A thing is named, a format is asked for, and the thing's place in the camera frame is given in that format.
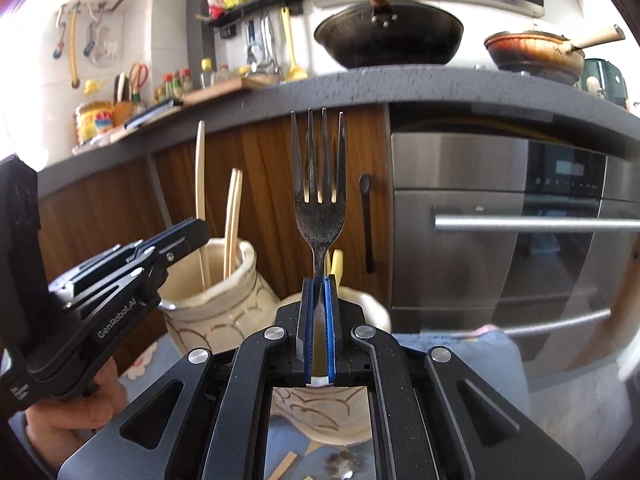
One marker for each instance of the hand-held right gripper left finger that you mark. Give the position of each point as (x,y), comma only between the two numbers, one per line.
(306,332)

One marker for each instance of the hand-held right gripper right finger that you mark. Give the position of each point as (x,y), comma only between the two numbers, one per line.
(330,332)

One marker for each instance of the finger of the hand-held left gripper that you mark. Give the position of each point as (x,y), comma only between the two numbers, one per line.
(175,240)
(135,285)

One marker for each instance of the wooden chopstick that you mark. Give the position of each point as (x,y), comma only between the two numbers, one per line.
(231,220)
(237,220)
(316,447)
(283,465)
(200,185)

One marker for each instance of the yellow green plastic utensil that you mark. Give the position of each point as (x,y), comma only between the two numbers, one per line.
(337,262)

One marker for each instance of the white floral ceramic utensil holder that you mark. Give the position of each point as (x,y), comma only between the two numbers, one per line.
(215,310)

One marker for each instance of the person's left hand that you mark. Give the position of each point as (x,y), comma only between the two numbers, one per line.
(75,412)

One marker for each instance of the wooden kitchen cabinet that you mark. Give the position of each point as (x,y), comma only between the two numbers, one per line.
(270,170)

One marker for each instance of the small flower shaped metal spoon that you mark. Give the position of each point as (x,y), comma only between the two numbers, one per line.
(345,464)

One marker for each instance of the yellow printed jar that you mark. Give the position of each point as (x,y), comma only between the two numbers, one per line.
(94,122)

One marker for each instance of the knife block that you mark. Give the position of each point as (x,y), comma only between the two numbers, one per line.
(127,102)

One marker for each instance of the small sauce bottle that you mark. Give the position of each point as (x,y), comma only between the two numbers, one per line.
(167,89)

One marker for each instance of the red cap sauce bottle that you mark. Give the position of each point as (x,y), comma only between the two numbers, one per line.
(175,86)
(186,83)

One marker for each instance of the wooden cutting board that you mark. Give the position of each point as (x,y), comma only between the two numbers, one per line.
(225,91)

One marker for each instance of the stainless steel oven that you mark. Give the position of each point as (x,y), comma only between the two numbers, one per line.
(475,260)

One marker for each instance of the blue cartoon printed cloth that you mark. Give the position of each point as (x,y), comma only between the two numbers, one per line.
(492,355)

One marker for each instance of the yellow cap bottle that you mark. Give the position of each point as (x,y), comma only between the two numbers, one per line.
(207,75)

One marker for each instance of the small yellow toy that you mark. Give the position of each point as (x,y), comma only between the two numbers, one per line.
(95,87)

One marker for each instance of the clear glass bottle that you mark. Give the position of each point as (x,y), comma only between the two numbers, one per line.
(225,74)

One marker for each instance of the hanging metal tongs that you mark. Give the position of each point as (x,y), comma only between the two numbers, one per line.
(271,42)

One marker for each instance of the hanging yellow spatula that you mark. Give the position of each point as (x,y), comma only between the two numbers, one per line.
(287,45)

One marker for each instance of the red white snack packet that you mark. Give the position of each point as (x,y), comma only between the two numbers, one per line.
(215,5)

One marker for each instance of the grey kitchen countertop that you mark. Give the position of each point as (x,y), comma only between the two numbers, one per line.
(400,87)

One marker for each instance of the brown frying pan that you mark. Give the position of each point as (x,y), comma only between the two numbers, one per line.
(530,57)

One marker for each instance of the green kettle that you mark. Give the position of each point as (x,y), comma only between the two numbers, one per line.
(605,80)

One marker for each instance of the clear plastic wall holder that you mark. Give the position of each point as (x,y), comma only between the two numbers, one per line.
(105,35)

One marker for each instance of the black wall spice shelf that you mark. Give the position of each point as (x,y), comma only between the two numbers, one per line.
(260,5)

